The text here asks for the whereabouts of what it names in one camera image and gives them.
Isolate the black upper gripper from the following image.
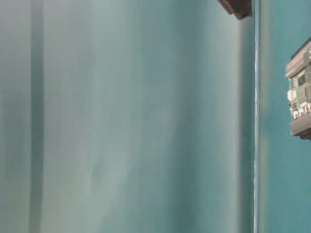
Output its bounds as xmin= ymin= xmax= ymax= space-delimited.
xmin=218 ymin=0 xmax=252 ymax=20

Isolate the green printed circuit board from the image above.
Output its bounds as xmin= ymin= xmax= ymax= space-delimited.
xmin=287 ymin=67 xmax=311 ymax=120

